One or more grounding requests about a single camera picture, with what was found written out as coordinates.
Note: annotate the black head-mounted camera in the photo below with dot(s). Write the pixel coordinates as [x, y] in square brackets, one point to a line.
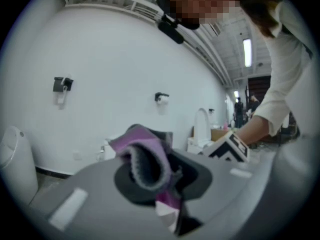
[172, 31]

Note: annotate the white toilet with tank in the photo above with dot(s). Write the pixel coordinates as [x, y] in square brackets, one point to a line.
[111, 150]

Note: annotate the black paper holder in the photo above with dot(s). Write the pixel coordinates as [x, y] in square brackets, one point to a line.
[160, 95]
[212, 110]
[58, 85]

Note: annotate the pink bottle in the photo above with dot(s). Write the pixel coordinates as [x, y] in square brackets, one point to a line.
[225, 126]

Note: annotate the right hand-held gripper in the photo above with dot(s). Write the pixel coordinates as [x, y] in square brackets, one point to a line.
[230, 149]

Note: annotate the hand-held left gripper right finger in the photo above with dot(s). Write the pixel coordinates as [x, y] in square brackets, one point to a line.
[197, 181]

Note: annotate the purple and grey cleaning cloth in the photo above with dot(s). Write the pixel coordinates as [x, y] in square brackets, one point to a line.
[150, 154]

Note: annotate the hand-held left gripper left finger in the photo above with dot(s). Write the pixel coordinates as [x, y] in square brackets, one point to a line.
[125, 186]

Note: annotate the white tankless toilet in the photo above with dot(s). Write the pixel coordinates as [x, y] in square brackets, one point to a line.
[202, 124]

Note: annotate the person's right forearm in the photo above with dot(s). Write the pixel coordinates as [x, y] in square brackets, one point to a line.
[252, 131]

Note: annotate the plain cardboard box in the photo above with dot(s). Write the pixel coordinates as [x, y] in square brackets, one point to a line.
[220, 134]

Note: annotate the dark brown door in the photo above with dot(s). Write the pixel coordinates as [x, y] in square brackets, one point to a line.
[260, 86]

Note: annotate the nearly empty toilet paper roll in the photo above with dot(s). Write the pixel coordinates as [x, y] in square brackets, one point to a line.
[62, 96]

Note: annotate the full toilet paper roll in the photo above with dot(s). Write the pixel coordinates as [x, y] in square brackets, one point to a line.
[165, 100]

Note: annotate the long ceiling light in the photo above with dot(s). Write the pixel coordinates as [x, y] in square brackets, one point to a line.
[247, 52]

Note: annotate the white egg-shaped toilet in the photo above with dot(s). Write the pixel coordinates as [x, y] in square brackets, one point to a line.
[15, 164]

